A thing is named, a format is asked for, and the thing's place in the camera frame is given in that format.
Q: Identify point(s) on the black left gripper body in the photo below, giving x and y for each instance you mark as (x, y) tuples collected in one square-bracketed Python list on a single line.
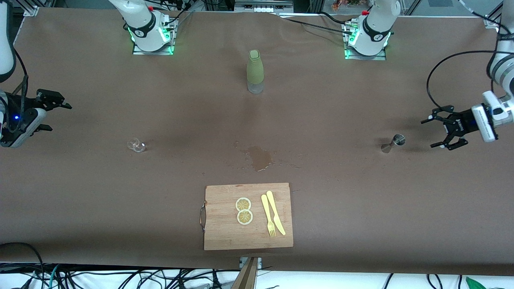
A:
[(461, 124)]

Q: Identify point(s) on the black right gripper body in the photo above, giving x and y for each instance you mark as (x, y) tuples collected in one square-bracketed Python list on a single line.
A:
[(29, 109)]

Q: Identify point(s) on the steel double jigger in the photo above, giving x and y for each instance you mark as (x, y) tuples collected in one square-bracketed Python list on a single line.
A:
[(397, 140)]

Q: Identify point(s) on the small clear glass beaker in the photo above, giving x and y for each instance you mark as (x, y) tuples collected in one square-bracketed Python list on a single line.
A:
[(136, 145)]

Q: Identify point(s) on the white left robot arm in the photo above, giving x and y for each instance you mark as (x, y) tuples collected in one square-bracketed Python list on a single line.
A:
[(375, 28)]

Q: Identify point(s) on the brown paper table cover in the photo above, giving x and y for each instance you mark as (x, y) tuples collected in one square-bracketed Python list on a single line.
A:
[(120, 200)]

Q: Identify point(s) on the green plastic object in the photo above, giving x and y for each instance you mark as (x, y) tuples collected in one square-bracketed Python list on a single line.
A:
[(476, 284)]

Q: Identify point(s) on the green sleeved glass bottle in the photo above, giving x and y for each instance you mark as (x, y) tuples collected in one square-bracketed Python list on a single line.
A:
[(255, 68)]

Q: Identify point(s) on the yellow plastic knife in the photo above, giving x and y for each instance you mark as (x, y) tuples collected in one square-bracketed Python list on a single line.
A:
[(275, 210)]

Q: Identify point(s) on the yellow plastic fork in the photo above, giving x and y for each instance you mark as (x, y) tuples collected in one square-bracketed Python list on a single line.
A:
[(266, 208)]

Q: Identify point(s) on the yellow lemon slice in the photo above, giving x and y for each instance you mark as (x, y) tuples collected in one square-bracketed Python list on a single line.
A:
[(245, 218), (243, 204)]

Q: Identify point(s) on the brown wooden beam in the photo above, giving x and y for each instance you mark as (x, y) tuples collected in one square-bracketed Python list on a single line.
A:
[(247, 277)]

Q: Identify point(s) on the aluminium frame corner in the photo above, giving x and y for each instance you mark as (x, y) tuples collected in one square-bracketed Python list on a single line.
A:
[(496, 16), (31, 8)]

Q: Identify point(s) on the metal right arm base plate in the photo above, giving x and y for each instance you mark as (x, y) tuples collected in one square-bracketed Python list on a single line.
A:
[(138, 51)]

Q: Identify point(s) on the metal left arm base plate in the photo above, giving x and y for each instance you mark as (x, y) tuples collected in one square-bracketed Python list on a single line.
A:
[(349, 57)]

